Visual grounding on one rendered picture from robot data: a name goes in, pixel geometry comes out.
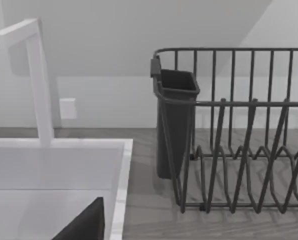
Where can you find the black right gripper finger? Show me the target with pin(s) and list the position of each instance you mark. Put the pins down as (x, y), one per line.
(89, 222)

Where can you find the white sink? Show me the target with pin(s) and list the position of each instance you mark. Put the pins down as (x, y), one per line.
(56, 175)

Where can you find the dark grey cutlery cup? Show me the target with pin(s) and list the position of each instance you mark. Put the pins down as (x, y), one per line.
(175, 125)

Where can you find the tall white tap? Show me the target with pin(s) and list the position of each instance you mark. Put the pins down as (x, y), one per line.
(37, 82)

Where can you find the white wall socket plate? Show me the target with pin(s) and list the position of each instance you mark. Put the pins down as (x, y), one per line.
(68, 108)

